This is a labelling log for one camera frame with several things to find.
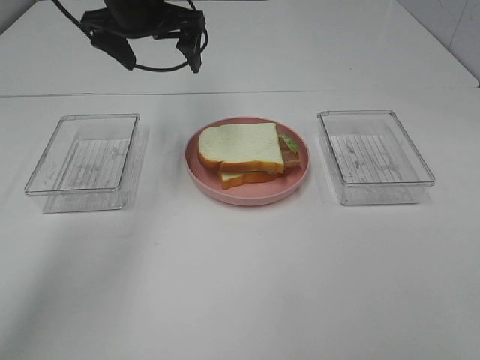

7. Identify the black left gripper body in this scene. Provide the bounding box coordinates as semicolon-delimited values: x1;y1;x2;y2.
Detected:
80;1;206;40

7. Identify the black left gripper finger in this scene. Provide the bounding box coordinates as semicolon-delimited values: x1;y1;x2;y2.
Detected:
91;33;136;71
176;31;203;73

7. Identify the bread slice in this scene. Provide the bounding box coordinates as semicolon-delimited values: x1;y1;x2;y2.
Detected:
197;122;285;173
218;171;290;190

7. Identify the green lettuce leaf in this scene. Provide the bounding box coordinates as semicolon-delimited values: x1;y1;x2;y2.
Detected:
278;133;299;154

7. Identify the wavy bacon strip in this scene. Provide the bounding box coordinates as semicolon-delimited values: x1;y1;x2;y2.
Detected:
280;145;300;169

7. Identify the left clear plastic container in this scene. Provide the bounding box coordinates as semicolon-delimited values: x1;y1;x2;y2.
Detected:
24;113;143;214

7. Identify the clear plastic container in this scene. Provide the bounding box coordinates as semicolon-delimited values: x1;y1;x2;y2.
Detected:
317;109;435;206
24;113;143;214

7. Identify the right clear plastic container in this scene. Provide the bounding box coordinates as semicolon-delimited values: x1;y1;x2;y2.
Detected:
317;109;435;206

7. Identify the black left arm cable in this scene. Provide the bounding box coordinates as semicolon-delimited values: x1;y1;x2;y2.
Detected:
52;0;210;73

